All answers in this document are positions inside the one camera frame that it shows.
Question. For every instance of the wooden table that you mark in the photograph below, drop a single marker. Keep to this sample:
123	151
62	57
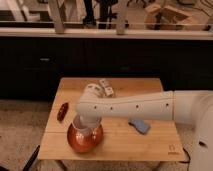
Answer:
121	142

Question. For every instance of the white ceramic cup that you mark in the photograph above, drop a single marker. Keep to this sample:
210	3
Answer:
86	125

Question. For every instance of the cardboard box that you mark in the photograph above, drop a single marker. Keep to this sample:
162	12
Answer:
165	18

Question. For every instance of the black table leg strut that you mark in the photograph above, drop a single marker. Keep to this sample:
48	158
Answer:
31	159

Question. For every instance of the white patterned bottle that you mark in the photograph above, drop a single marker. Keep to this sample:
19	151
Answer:
109	92

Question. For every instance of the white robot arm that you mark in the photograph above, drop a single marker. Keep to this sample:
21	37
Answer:
189	106

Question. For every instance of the dark red oblong object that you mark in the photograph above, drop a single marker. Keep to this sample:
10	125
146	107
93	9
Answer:
62	112

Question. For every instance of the blue sponge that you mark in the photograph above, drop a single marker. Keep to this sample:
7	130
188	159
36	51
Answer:
139	125

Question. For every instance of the red ceramic bowl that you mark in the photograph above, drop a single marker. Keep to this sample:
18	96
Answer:
81	143

